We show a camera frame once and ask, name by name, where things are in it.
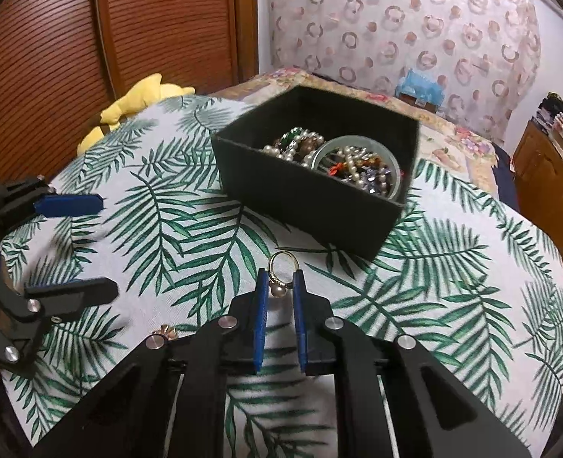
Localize gold pearl ring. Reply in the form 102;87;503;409
266;250;300;299

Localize black jewelry box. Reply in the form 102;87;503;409
211;86;419;260

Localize pale green jade bangle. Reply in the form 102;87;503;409
306;135;403;201

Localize small gold brooch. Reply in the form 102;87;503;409
152;325;179;341

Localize yellow Pikachu plush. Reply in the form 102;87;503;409
76;73;196;156

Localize palm leaf print cloth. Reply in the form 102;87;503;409
1;96;563;457

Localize wooden louvered wardrobe door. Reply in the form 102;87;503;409
0;0;258;183

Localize blue bag on box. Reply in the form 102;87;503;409
395;68;445;109

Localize wooden sideboard cabinet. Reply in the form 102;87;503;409
513;122;563;259

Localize stack of folded clothes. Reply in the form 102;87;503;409
533;92;563;140

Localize circle pattern curtain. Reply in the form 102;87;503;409
269;0;542;143

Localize pearl bead necklace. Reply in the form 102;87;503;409
260;126;393;197

